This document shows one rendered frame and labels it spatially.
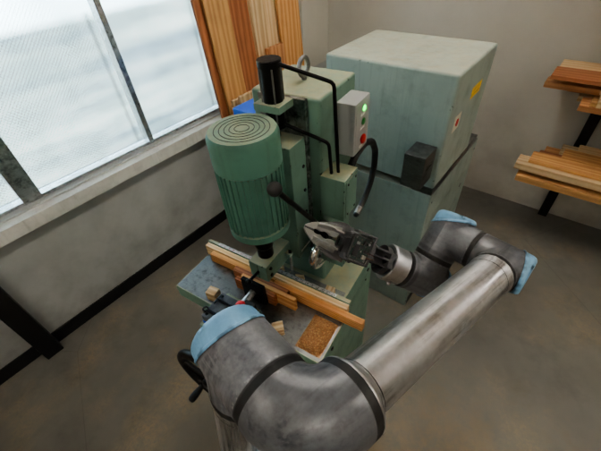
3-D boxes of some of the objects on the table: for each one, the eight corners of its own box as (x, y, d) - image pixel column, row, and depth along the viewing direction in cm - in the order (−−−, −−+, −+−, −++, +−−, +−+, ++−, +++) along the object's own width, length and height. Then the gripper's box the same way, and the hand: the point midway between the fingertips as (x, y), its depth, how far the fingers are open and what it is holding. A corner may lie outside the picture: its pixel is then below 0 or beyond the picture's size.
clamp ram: (233, 307, 114) (228, 291, 108) (247, 292, 119) (242, 275, 113) (255, 319, 111) (250, 302, 105) (268, 302, 115) (265, 285, 109)
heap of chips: (294, 345, 104) (294, 340, 102) (315, 314, 111) (315, 309, 109) (319, 358, 100) (318, 353, 98) (338, 325, 108) (338, 320, 106)
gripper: (402, 244, 77) (321, 207, 72) (388, 281, 76) (305, 246, 71) (383, 242, 86) (308, 208, 80) (369, 276, 85) (294, 243, 79)
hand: (308, 227), depth 79 cm, fingers closed
